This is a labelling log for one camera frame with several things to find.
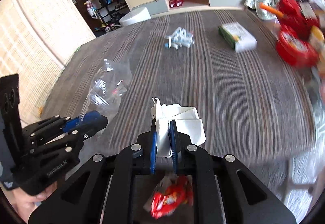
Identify clear plastic bag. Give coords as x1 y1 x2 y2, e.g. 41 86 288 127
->
79 58 132 123

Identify red chip bag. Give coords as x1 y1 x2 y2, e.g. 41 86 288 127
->
143 173 193 220

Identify white paper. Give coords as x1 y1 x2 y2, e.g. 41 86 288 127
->
151 97 206 158

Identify green white carton box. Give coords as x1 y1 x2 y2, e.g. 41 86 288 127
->
218 22 257 53

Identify person's left hand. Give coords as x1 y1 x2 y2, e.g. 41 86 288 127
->
11 181 58 223

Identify grey plaid tablecloth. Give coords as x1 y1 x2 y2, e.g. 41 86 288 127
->
42 10 316 166

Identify white round stool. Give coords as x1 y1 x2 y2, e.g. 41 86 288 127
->
119 7 151 27

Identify red round lidded tin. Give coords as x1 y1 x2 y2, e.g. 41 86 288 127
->
275 25 319 68

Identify orange stick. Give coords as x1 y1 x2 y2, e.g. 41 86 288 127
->
259 3 285 18

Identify floral cloth pile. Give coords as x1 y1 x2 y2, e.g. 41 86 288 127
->
244 0 282 21

